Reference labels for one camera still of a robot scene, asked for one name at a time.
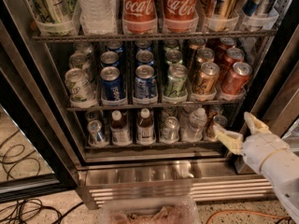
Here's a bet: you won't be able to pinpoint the left tea bottle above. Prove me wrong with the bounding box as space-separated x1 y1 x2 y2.
110 110 132 147

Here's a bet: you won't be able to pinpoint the blue can bottom shelf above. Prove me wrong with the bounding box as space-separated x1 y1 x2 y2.
87 120 107 146

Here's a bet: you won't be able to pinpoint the coca-cola bottle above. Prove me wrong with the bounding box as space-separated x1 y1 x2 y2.
122 0 155 34
163 0 196 33

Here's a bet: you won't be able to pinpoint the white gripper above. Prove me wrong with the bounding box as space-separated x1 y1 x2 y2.
213 112 294 174

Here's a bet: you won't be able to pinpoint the orange can bottom shelf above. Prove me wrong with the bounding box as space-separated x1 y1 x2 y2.
206 115 228 140

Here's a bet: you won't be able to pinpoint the green drink can top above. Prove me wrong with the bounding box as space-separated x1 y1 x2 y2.
33 0 72 35

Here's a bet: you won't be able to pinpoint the tea bottle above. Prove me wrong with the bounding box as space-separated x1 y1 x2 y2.
136 108 155 146
110 110 132 147

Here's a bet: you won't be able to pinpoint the clear plastic bin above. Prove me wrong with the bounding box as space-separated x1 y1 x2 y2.
99 196 199 224

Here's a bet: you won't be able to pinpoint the right coca-cola bottle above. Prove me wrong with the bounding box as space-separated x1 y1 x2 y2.
163 0 196 33

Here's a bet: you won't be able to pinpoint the small water bottle bottom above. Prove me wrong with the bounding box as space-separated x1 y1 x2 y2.
182 107 207 142

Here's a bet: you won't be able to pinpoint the stainless steel fridge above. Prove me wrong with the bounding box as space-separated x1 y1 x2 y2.
0 0 298 209

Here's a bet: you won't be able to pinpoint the orange can second row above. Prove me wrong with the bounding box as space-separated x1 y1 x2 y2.
191 48 215 75

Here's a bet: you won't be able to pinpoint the orange soda can front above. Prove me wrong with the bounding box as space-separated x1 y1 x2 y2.
192 62 220 95

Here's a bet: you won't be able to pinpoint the blue pepsi can front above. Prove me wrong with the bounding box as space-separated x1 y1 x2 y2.
100 66 125 101

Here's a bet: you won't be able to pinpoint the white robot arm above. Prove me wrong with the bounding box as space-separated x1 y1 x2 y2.
213 112 299 224

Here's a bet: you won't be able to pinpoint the red soda can front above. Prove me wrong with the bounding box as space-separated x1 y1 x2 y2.
221 62 252 95

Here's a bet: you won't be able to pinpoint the white green can front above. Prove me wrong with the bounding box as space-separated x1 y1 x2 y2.
64 68 94 103

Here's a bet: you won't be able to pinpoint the right tea bottle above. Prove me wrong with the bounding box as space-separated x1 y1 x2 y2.
136 108 155 146

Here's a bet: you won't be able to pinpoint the black cables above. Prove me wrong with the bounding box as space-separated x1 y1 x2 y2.
0 198 84 224

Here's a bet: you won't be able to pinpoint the silver can bottom shelf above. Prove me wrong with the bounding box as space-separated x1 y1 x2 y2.
161 117 179 144

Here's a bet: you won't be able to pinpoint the orange cable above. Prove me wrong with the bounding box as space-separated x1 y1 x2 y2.
205 209 292 224

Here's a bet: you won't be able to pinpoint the red can second row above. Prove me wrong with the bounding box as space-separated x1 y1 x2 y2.
220 48 245 80

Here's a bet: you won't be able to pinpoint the green soda can front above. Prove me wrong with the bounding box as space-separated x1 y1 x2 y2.
164 64 188 98

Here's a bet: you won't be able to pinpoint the blue patterned can front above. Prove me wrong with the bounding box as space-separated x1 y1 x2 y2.
135 64 157 99

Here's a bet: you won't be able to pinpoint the clear water bottle top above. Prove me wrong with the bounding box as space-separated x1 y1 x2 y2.
78 0 114 35

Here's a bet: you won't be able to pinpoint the left coca-cola bottle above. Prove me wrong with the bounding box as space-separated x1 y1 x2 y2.
122 0 155 34

